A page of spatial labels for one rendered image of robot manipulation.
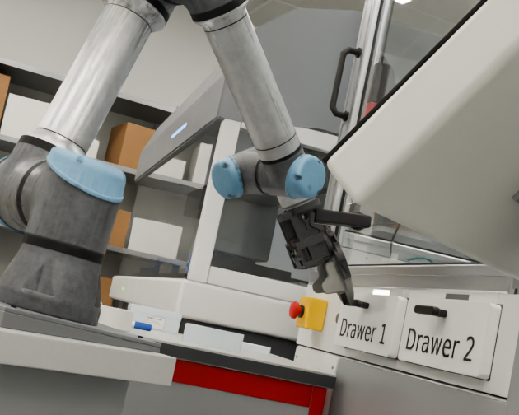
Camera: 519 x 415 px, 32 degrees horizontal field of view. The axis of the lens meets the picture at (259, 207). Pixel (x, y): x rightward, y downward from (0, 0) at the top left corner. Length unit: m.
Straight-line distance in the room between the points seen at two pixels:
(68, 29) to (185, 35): 0.78
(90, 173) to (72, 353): 0.25
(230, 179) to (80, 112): 0.33
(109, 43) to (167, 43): 4.67
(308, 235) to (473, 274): 0.39
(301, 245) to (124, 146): 3.84
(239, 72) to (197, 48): 4.72
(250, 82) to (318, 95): 1.17
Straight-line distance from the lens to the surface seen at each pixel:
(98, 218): 1.27
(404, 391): 1.61
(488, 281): 1.42
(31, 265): 1.26
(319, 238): 1.71
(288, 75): 2.62
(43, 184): 1.30
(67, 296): 1.25
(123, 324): 1.84
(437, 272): 1.58
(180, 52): 6.14
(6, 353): 1.14
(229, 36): 1.45
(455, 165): 0.71
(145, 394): 1.80
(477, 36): 0.67
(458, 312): 1.45
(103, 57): 1.46
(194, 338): 1.93
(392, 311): 1.66
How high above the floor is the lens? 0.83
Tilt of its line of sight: 7 degrees up
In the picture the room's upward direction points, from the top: 12 degrees clockwise
